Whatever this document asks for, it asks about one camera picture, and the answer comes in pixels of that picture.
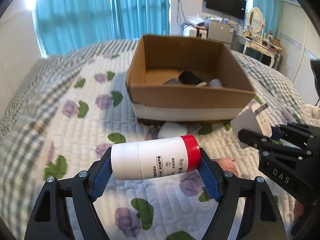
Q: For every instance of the black wall television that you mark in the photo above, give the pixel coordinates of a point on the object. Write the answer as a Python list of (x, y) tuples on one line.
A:
[(235, 8)]

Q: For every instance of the grey checkered blanket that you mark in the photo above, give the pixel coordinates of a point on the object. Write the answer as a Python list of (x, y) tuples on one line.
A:
[(26, 120)]

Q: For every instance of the floral quilted bedspread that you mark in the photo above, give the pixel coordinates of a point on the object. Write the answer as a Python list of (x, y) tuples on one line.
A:
[(66, 114)]

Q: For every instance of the teal curtain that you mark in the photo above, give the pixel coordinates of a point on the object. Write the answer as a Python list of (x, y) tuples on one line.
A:
[(65, 25)]

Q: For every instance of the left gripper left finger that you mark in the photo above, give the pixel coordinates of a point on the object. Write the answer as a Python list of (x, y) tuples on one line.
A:
[(50, 219)]

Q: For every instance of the white dressing table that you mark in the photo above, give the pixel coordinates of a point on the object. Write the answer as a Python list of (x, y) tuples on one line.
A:
[(242, 44)]

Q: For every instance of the white oval vanity mirror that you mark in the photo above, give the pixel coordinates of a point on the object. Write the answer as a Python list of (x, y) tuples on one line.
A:
[(255, 20)]

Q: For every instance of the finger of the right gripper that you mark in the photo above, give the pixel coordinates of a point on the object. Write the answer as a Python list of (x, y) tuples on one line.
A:
[(292, 129), (265, 144)]

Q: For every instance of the white tube with red cap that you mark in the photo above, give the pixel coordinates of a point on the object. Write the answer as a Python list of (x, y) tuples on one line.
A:
[(155, 158)]

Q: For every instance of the white earbuds case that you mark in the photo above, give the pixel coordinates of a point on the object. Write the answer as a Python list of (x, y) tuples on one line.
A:
[(171, 129)]

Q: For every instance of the dark grey small device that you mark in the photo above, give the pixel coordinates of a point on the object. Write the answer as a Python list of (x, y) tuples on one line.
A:
[(172, 82)]

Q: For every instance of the silver mini fridge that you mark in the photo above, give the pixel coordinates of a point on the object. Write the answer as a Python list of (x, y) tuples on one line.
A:
[(220, 32)]

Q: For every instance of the white power adapter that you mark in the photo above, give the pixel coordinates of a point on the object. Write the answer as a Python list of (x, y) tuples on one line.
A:
[(253, 119)]

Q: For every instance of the cardboard box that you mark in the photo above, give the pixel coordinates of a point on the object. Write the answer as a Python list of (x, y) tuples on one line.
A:
[(158, 59)]

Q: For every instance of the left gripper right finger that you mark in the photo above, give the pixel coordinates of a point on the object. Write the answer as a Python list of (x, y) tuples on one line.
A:
[(260, 218)]

